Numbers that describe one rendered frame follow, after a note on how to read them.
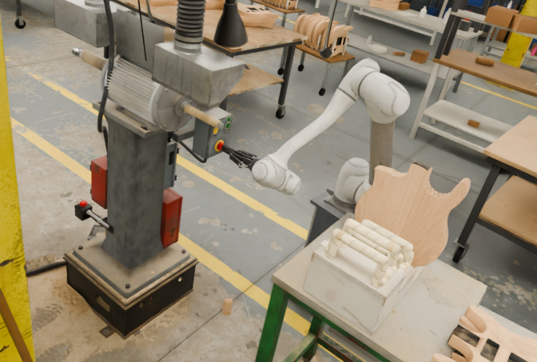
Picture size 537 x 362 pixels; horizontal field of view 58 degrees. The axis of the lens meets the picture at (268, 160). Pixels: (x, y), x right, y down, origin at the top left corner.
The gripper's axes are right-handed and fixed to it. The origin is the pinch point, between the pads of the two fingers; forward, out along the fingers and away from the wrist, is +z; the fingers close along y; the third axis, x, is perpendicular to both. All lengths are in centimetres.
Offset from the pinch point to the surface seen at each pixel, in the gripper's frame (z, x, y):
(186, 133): 15.8, 5.9, -12.6
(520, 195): -120, -56, 208
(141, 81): 22, 35, -35
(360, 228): -85, 24, -37
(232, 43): -12, 60, -22
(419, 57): 72, -64, 507
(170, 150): 25.9, -8.3, -11.9
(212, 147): 5.6, 0.7, -5.1
